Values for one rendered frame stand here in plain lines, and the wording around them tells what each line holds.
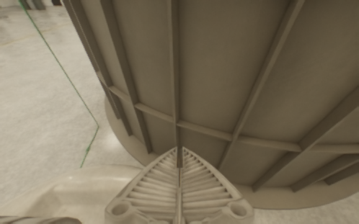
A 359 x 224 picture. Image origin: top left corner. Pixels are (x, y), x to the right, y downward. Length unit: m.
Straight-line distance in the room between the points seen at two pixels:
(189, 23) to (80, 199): 0.52
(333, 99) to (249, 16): 0.26
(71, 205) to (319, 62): 0.68
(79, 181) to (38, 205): 0.09
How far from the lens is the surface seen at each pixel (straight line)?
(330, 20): 0.34
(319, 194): 1.00
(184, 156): 0.17
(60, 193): 0.53
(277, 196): 0.88
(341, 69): 0.40
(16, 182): 1.17
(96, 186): 0.47
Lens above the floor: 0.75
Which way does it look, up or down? 44 degrees down
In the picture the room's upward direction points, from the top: straight up
